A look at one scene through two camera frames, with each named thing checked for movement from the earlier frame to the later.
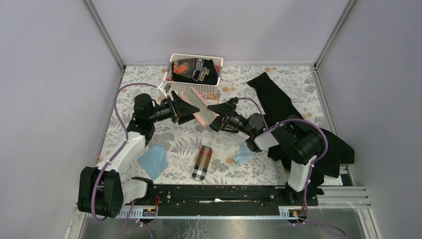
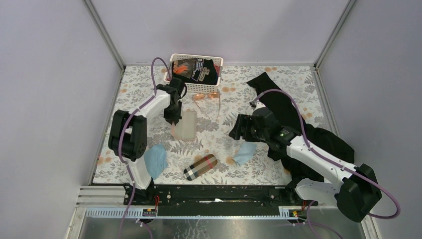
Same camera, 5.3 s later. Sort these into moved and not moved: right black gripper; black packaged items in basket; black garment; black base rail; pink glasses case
Moved: pink glasses case; right black gripper
Not moved: black packaged items in basket; black garment; black base rail
